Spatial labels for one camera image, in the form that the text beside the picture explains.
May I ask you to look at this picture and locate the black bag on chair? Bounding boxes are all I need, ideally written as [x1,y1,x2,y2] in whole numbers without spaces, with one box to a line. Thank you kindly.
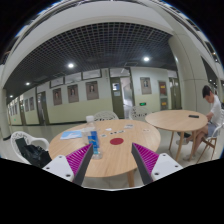
[16,138,52,168]

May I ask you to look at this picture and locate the round wooden table near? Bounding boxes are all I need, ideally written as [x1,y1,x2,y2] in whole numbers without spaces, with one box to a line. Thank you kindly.
[48,119,162,188]

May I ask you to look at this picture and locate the white lattice chair right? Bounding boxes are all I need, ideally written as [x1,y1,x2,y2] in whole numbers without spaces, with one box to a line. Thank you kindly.
[129,106,150,121]

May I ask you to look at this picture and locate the round wooden table far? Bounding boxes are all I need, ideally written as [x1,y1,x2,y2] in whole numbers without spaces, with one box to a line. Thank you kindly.
[145,110,207,160]

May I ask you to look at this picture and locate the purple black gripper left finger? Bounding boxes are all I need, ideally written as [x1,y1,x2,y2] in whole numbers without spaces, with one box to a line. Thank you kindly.
[66,144,93,186]

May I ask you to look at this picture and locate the white lattice chair middle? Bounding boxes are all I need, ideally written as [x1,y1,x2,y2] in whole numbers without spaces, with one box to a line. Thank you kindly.
[94,111,118,121]

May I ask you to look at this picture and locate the round wooden table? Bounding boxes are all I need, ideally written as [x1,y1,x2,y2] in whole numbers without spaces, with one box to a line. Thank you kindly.
[48,119,162,188]
[145,110,207,160]

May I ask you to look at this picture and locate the seated person white shirt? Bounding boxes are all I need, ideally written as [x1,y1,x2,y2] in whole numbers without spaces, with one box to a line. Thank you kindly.
[183,85,222,161]

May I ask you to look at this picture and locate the framed wall portrait right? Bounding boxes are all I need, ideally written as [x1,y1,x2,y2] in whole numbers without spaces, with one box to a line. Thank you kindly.
[140,77,152,95]

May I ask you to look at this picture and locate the framed wall portrait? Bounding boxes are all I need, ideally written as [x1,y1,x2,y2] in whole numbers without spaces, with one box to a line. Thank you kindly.
[140,77,152,95]
[86,81,99,100]
[53,88,62,105]
[67,84,79,103]

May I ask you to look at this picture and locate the green door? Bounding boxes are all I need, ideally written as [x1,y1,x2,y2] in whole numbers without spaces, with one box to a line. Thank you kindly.
[111,77,124,118]

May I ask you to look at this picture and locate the white lattice chair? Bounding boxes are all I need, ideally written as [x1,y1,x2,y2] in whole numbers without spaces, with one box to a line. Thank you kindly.
[94,111,118,121]
[129,106,150,121]

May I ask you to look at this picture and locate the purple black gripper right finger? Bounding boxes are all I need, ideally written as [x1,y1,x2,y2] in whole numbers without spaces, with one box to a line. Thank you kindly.
[131,143,159,185]

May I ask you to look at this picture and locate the clear plastic water bottle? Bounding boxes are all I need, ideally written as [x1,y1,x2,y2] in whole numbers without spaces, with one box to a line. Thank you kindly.
[83,115,102,160]

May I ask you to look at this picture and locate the light blue paper sheet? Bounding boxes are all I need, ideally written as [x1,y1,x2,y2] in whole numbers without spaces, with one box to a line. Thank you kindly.
[61,130,82,140]

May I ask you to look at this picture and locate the black phone on table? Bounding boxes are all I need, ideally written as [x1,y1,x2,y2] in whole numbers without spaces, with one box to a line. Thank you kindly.
[188,115,199,118]

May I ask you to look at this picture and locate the red round coaster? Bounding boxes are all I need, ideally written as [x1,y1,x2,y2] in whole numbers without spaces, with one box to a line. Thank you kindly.
[110,138,124,145]

